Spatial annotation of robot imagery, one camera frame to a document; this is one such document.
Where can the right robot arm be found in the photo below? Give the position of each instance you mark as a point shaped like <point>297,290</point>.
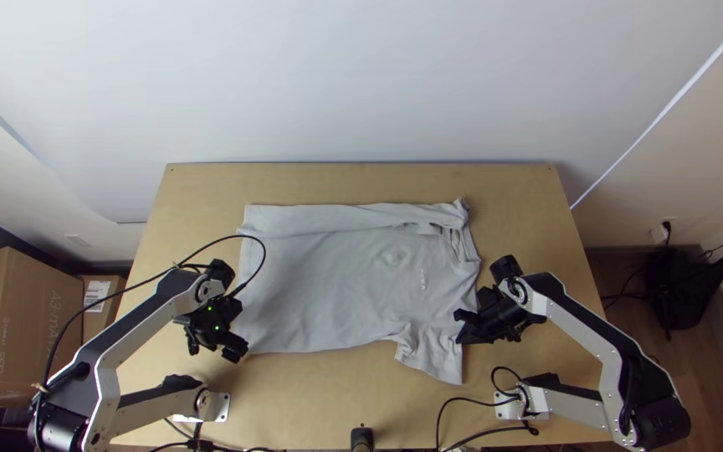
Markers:
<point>587,333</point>

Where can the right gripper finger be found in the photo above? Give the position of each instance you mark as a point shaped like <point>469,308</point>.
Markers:
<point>476,334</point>
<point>469,315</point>

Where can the white wall socket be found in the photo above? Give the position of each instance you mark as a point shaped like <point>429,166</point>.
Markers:
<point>658,233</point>

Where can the black bag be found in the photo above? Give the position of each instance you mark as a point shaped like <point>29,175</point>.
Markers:
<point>681,289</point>

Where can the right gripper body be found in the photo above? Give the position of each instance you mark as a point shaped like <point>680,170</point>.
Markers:
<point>503,314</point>

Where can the small labelled cardboard box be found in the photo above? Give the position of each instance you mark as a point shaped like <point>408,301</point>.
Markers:
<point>101,314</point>

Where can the grey t-shirt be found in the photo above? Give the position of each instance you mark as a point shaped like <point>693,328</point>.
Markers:
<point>349,282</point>

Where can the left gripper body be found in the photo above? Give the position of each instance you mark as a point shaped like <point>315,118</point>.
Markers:
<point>214,317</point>

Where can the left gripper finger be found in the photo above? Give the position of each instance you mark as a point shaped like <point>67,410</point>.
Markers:
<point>235,347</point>
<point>192,342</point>

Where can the large cardboard box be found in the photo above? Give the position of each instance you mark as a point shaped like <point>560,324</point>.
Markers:
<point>16,314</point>

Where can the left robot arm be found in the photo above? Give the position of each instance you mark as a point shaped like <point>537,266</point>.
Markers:
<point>117,342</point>

